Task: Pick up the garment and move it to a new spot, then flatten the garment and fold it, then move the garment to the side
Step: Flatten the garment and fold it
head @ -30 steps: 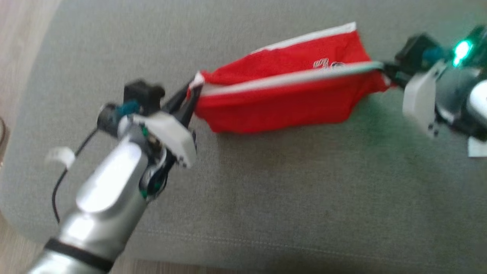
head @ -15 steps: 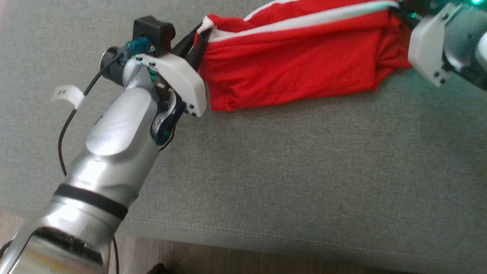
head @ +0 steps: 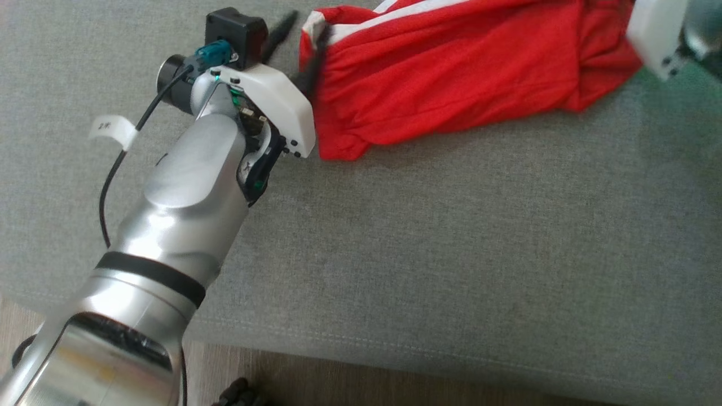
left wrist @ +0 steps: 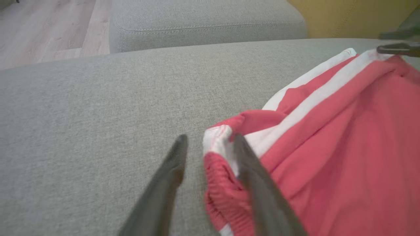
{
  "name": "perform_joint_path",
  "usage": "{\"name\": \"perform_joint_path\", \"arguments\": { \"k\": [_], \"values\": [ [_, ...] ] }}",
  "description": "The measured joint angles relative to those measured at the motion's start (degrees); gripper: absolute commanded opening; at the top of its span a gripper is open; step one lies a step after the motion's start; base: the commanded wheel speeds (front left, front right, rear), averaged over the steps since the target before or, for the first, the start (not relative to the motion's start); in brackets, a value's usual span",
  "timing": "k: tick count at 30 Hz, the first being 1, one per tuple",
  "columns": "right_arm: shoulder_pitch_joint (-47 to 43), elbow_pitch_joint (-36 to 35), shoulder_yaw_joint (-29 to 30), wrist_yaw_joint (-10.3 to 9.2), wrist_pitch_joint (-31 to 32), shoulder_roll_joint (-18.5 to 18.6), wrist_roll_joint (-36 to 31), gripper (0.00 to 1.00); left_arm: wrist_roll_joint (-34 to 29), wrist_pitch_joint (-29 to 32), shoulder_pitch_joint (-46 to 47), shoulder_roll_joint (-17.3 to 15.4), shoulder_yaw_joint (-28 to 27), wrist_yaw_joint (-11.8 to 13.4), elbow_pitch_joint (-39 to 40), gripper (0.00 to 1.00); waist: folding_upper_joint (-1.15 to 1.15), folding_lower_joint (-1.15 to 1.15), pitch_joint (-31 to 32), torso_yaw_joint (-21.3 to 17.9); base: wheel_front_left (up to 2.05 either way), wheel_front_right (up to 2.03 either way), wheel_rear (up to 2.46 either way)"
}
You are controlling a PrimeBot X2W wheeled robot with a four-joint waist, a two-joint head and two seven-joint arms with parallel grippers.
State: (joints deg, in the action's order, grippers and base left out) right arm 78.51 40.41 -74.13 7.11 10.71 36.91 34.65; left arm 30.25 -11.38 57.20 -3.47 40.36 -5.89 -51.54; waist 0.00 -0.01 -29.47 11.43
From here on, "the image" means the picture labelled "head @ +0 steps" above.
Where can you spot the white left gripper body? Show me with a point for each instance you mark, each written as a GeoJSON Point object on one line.
{"type": "Point", "coordinates": [282, 101]}

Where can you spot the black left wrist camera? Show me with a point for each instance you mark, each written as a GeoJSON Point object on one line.
{"type": "Point", "coordinates": [237, 34]}

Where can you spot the red garment wide white stripe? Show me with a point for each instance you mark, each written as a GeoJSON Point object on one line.
{"type": "Point", "coordinates": [451, 73]}

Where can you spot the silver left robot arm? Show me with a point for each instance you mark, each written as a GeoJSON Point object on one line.
{"type": "Point", "coordinates": [186, 186]}

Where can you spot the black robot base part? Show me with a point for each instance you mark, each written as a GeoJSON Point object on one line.
{"type": "Point", "coordinates": [240, 395]}

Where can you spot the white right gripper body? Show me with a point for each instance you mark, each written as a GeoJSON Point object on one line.
{"type": "Point", "coordinates": [654, 28]}

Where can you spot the large grey sofa ottoman seat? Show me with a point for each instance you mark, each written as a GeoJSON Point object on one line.
{"type": "Point", "coordinates": [451, 254]}

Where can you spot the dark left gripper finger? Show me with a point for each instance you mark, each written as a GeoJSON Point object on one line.
{"type": "Point", "coordinates": [313, 70]}
{"type": "Point", "coordinates": [280, 36]}

